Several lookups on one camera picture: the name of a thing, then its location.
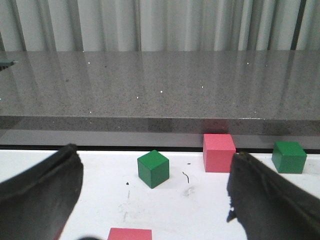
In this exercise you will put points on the pink cube near camera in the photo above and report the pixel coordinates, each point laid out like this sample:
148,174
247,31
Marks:
129,234

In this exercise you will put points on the grey stone counter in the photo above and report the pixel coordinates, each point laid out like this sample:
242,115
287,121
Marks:
160,99

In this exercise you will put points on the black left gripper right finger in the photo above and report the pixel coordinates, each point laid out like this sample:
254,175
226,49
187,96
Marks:
268,206

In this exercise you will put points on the green cube left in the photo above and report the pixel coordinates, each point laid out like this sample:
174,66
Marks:
153,168

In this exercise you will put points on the green cube right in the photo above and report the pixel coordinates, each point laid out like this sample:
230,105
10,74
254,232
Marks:
288,157

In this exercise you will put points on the dark green object on counter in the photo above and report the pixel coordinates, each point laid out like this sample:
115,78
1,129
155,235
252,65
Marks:
6,63

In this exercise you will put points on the green cube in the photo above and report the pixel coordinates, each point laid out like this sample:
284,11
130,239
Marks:
288,157
153,168

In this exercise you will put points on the white curtain backdrop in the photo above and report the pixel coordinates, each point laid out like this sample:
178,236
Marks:
159,25

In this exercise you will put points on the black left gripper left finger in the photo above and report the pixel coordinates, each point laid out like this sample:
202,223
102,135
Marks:
37,203

